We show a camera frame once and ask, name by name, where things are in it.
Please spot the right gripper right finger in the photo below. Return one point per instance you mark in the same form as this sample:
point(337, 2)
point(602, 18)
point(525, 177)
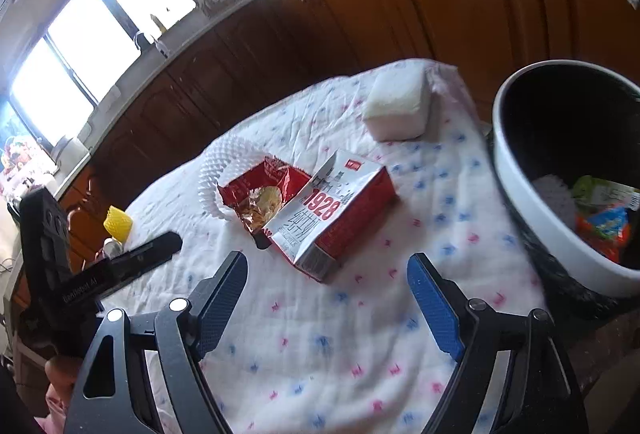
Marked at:
point(540, 393)

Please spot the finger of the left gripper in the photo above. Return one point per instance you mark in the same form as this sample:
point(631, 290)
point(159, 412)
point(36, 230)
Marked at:
point(109, 275)

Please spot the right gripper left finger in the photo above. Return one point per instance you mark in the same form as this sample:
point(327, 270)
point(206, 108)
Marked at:
point(113, 392)

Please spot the orange snack bag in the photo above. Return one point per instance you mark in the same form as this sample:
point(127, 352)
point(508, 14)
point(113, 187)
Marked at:
point(607, 231)

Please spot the white paper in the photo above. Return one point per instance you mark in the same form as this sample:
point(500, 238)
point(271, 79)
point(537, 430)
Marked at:
point(556, 195)

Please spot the green food pouch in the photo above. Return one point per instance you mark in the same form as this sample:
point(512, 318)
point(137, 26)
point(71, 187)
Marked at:
point(597, 193)

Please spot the black white trash bin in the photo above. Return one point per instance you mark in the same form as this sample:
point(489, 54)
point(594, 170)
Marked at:
point(564, 119)

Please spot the brown lower kitchen cabinets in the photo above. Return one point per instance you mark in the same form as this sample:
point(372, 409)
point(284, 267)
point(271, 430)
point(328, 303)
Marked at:
point(256, 52)

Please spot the left hand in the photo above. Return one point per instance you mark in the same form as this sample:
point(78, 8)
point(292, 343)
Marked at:
point(62, 373)

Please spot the red crushed can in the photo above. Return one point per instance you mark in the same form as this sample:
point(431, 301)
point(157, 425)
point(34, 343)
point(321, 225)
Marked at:
point(111, 248)

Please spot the white rice cooker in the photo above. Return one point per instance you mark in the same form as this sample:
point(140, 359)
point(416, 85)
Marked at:
point(68, 152)

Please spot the red snack bag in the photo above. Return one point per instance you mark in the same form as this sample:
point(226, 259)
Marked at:
point(260, 192)

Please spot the white foam fruit net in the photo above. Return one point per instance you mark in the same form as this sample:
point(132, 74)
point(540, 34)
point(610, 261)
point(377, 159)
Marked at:
point(224, 160)

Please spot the red white milk carton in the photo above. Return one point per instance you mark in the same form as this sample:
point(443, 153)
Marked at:
point(317, 226)

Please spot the chrome sink faucet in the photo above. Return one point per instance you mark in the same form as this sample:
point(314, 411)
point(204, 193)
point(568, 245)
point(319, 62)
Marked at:
point(144, 43)

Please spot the white tissue pack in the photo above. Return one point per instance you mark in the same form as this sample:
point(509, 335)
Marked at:
point(397, 106)

